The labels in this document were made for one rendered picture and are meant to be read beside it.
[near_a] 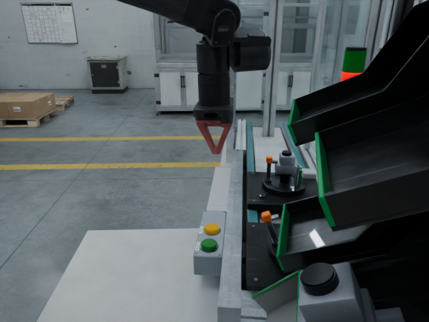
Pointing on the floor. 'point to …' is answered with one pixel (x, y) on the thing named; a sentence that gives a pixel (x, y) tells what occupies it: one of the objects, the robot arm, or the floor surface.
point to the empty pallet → (62, 101)
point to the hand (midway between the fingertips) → (216, 149)
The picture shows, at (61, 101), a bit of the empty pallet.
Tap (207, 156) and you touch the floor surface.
